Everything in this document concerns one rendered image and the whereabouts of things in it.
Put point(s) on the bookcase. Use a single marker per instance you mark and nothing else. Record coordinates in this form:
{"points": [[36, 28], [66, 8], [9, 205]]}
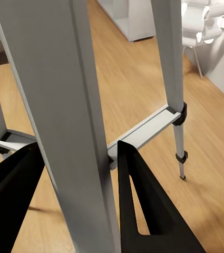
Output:
{"points": [[134, 18]]}

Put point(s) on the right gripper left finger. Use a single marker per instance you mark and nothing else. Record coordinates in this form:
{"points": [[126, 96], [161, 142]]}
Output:
{"points": [[19, 176]]}

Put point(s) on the camera tripod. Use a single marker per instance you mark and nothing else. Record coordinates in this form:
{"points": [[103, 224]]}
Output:
{"points": [[48, 44]]}

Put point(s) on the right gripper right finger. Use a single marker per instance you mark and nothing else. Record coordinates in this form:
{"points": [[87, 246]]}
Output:
{"points": [[169, 232]]}

